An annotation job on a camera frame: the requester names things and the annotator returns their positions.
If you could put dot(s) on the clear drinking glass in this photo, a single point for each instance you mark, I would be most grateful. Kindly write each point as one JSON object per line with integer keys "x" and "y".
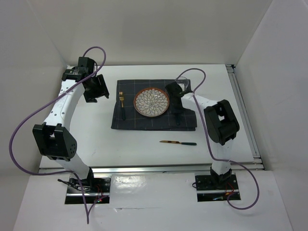
{"x": 183, "y": 82}

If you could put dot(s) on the gold fork green handle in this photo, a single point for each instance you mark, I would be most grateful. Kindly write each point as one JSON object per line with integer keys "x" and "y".
{"x": 121, "y": 97}

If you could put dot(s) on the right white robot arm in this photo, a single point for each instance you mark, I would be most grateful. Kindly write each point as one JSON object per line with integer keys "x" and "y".
{"x": 220, "y": 126}

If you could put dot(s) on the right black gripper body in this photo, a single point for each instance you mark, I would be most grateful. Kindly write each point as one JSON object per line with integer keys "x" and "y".
{"x": 177, "y": 109}

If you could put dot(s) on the gold spoon green handle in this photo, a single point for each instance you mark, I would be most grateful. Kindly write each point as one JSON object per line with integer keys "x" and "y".
{"x": 177, "y": 116}

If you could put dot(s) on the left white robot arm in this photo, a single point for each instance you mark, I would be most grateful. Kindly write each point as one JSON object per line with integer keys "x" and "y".
{"x": 53, "y": 136}

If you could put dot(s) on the gold knife green handle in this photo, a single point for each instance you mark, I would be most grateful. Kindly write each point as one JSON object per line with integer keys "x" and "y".
{"x": 181, "y": 143}

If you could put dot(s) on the floral patterned plate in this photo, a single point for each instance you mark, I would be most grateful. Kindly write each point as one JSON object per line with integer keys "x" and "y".
{"x": 151, "y": 102}

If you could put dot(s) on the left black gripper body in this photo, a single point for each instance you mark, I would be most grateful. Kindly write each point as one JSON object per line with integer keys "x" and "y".
{"x": 96, "y": 90}

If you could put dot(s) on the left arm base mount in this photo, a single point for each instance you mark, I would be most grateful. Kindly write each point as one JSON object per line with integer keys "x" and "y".
{"x": 98, "y": 192}

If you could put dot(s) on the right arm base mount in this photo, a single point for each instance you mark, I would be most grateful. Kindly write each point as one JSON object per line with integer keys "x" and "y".
{"x": 208, "y": 191}

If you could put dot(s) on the dark grey checked cloth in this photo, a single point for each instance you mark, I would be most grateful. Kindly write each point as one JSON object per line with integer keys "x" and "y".
{"x": 135, "y": 121}

